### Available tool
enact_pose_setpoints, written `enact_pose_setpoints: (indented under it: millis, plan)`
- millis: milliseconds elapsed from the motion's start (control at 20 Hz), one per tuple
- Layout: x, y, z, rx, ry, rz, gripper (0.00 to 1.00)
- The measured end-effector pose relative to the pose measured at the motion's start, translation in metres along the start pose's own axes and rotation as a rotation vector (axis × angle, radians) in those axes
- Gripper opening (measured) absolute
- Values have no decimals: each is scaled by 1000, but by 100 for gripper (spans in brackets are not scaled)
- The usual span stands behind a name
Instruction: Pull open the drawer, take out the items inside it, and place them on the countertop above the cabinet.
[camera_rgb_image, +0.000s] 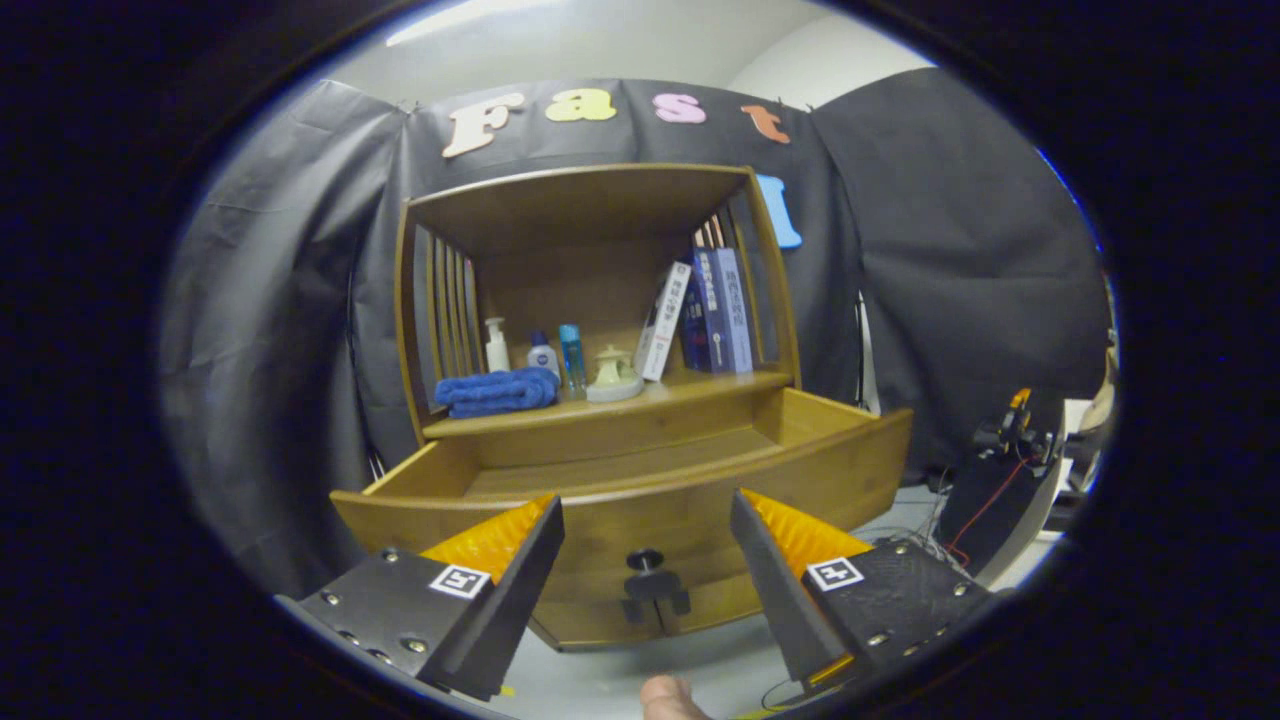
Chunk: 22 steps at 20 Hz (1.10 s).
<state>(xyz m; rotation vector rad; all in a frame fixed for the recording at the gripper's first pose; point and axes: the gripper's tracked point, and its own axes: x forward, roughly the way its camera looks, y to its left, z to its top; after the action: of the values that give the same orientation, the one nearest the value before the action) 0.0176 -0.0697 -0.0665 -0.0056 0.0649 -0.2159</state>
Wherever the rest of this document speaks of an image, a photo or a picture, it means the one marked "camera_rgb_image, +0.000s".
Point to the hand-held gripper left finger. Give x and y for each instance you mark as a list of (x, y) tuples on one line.
[(510, 620)]

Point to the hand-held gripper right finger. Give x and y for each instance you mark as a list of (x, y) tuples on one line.
[(775, 600)]

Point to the wooden drawer black knob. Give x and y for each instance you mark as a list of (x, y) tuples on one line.
[(640, 520)]

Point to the pale green scrubber grey base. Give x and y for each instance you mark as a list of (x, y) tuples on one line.
[(615, 385)]

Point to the wooden countertop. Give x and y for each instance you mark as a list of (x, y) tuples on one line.
[(700, 390)]

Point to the wooden cabinet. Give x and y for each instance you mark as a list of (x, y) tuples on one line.
[(580, 210)]

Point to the blue folded towel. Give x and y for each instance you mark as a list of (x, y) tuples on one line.
[(495, 392)]

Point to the white bottle blue cap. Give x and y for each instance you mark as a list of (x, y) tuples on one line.
[(543, 358)]

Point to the white pump bottle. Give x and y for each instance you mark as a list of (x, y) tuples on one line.
[(497, 352)]

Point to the clear blue bottle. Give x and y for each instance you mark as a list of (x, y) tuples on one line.
[(572, 355)]

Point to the grey-blue book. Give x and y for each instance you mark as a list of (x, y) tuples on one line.
[(735, 315)]

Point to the dark blue book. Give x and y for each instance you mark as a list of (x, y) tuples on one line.
[(705, 320)]

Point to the orange and black device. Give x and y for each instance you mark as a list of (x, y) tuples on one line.
[(1015, 430)]

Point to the white book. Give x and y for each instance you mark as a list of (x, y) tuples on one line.
[(665, 320)]

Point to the black backdrop cloth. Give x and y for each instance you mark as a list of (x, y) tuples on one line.
[(280, 330)]

